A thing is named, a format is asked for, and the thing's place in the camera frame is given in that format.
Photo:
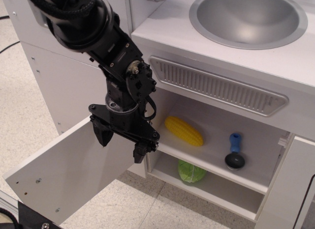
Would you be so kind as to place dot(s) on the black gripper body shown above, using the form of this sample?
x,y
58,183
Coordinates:
x,y
128,125

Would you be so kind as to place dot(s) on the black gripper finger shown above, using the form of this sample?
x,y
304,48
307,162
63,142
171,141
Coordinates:
x,y
102,132
142,148

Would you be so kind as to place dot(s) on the white cabinet door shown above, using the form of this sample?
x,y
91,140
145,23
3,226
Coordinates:
x,y
61,177

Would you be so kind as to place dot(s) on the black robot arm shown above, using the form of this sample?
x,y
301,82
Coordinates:
x,y
92,27

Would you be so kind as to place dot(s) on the white toy kitchen cabinet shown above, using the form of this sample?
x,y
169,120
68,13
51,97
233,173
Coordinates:
x,y
276,186

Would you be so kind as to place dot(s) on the yellow toy corn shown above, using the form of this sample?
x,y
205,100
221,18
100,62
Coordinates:
x,y
184,131

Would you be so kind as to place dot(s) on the green toy cabbage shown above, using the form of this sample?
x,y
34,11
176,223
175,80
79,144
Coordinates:
x,y
189,172

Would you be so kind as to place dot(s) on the grey vent panel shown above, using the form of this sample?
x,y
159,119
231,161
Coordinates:
x,y
235,93

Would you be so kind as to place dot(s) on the silver sink bowl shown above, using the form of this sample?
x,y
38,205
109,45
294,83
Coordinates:
x,y
249,24

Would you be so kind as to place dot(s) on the blue handled toy ladle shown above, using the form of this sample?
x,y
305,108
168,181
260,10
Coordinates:
x,y
234,160

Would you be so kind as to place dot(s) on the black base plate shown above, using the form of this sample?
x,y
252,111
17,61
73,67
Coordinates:
x,y
30,219

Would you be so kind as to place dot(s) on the aluminium extrusion rail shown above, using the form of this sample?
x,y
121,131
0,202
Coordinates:
x,y
9,203

